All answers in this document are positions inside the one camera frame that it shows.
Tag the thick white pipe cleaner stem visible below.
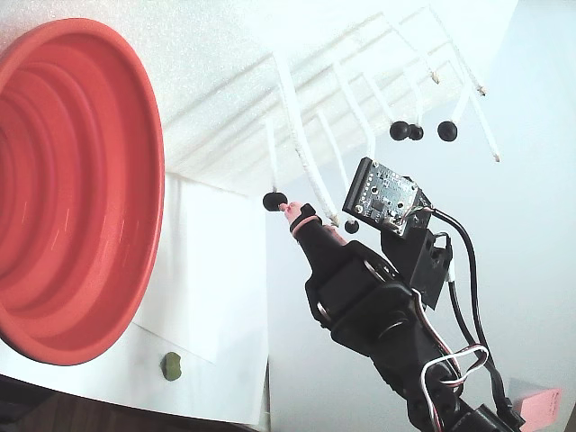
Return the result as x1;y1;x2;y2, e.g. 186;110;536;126
273;51;341;226

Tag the red collapsible silicone cup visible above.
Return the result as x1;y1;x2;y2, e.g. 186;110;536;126
0;17;166;366

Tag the white foam board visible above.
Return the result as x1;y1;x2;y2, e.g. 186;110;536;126
0;0;517;199

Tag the bent white pipe cleaner stem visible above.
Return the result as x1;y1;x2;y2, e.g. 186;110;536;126
333;60;377;158

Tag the short white pipe cleaner stem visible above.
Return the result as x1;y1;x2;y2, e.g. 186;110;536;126
287;116;303;157

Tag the black cable with white plug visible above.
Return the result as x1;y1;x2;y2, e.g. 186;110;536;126
443;233;479;350

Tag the pink sticky note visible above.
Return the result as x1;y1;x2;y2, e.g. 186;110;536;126
519;387;563;429

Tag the white paper sheet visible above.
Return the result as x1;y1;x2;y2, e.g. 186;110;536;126
132;173;266;365

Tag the green leaf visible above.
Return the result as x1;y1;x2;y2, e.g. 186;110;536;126
161;352;183;383

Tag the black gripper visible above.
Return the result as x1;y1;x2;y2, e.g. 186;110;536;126
278;201;424;359

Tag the servo wire bundle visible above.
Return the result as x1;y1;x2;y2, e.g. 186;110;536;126
411;290;491;428

